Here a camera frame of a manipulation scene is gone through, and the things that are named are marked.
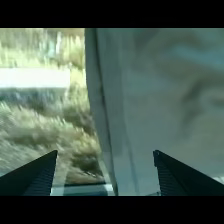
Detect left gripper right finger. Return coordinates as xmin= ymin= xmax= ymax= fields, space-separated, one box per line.
xmin=152 ymin=149 xmax=224 ymax=197

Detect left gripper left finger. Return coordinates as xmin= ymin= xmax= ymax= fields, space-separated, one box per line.
xmin=0 ymin=149 xmax=59 ymax=197

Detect white garment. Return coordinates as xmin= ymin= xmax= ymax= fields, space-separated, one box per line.
xmin=83 ymin=28 xmax=224 ymax=197

